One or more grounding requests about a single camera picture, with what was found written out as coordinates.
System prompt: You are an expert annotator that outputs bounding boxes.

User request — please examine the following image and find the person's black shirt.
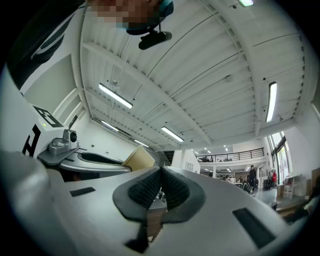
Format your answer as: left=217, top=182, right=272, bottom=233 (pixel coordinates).
left=4, top=0, right=88, bottom=91

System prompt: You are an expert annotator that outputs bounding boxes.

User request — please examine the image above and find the yellow paper tray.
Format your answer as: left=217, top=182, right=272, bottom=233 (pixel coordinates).
left=121, top=144, right=156, bottom=172

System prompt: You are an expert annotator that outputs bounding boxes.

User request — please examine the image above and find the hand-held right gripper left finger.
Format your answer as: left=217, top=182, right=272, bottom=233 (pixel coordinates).
left=0, top=149, right=163, bottom=256

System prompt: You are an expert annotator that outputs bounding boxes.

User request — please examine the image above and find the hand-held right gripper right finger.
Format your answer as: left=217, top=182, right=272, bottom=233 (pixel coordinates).
left=149, top=165, right=303, bottom=256

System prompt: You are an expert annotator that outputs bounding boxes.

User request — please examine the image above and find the person's head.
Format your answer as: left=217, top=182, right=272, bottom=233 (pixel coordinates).
left=87, top=0, right=161, bottom=29

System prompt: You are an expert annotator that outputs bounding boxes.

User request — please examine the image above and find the tall window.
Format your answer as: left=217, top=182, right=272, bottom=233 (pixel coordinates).
left=266, top=131, right=292, bottom=185

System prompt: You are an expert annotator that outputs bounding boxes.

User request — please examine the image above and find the black balcony railing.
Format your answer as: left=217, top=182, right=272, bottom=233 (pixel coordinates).
left=195, top=147, right=265, bottom=163

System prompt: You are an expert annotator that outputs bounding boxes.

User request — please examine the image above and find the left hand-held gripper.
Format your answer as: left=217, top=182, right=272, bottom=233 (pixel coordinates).
left=21, top=104, right=132, bottom=174

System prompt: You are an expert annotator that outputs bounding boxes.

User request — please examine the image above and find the white side table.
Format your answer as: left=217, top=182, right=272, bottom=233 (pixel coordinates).
left=282, top=174, right=309, bottom=199

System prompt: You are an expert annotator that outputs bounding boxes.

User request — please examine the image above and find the black head camera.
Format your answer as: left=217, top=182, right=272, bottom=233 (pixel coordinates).
left=138, top=29, right=173, bottom=51

